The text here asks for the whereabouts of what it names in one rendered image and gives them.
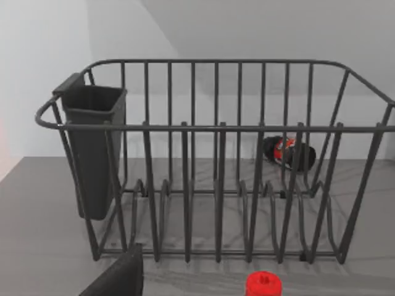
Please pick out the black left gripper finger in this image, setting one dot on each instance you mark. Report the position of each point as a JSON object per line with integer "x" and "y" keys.
{"x": 123, "y": 277}

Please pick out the dark grey cutlery holder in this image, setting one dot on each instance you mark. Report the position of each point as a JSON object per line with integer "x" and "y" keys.
{"x": 92, "y": 148}

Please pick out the red bottle cap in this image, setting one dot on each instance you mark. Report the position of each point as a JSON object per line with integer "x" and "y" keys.
{"x": 263, "y": 283}

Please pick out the dark bottle with red label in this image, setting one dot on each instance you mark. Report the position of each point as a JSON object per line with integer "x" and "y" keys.
{"x": 285, "y": 151}

